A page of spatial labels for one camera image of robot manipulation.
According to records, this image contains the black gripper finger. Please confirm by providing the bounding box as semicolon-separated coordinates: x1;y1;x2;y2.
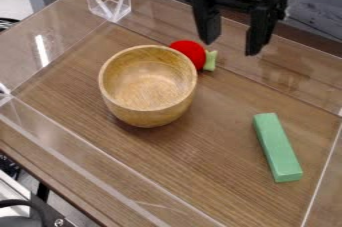
244;5;278;56
191;0;222;45

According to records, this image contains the red plush fruit green leaf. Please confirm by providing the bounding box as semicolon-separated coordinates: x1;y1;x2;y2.
169;40;218;71

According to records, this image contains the wooden bowl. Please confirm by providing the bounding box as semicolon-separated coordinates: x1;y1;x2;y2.
97;45;197;128

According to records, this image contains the green rectangular block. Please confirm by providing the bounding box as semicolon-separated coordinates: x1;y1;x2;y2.
252;113;303;183

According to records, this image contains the clear acrylic corner bracket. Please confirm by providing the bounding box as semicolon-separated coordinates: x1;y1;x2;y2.
87;0;132;23

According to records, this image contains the clear acrylic tray wall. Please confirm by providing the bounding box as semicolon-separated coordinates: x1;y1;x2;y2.
0;84;224;227

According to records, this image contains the black metal bracket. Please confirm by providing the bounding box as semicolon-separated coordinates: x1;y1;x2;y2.
29;194;77;227

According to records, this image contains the black cable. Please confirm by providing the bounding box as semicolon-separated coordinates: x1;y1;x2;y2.
0;199;41;227

